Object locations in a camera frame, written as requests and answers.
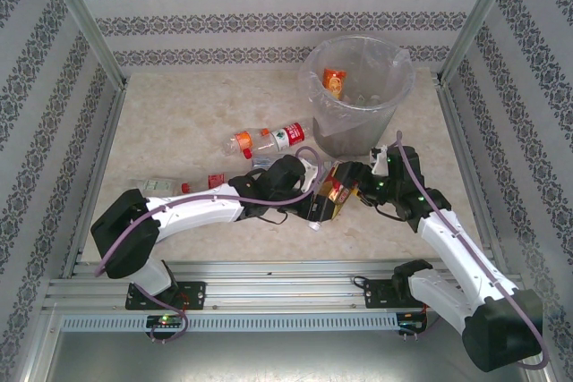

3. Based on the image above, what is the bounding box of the aluminium front rail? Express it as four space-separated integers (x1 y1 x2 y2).
44 259 525 311

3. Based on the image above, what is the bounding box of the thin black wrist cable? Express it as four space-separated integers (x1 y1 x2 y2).
373 200 404 222
257 210 291 225

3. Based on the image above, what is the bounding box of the clear bottle with purple label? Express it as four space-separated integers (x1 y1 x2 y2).
252 154 287 169

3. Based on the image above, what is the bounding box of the clear bottle with orange label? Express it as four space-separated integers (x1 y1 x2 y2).
222 130 269 158

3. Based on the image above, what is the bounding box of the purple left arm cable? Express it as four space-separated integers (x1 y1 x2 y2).
94 147 321 344

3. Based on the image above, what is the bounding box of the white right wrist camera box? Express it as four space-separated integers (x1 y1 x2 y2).
369 143 391 176

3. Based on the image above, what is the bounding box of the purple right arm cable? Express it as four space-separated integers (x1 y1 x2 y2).
396 130 551 372

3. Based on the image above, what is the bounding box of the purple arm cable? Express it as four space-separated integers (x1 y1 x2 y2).
94 147 321 344
396 130 551 372

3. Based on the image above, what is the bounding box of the red and white label bottle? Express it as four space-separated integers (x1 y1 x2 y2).
261 120 314 153

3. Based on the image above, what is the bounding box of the red gold label tea bottle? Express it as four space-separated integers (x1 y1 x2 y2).
308 166 359 233

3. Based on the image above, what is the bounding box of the wide orange label bottle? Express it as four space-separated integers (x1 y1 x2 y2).
322 67 349 99

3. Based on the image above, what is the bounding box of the slotted grey cable duct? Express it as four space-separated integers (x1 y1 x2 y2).
60 313 400 333

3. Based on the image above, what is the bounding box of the silver wire mesh bin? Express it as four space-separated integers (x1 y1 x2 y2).
308 35 415 156

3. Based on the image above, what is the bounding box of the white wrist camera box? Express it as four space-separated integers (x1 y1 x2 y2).
369 143 391 176
297 157 329 195

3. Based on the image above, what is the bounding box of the aluminium frame post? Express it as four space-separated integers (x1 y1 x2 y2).
38 0 129 88
437 0 524 86

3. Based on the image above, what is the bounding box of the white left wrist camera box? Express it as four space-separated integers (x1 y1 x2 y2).
297 157 329 195

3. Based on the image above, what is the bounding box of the small circuit board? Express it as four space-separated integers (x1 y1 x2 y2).
146 314 185 328
397 311 430 334

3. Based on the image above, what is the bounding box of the clear bottle with red label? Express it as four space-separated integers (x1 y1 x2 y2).
180 173 230 194

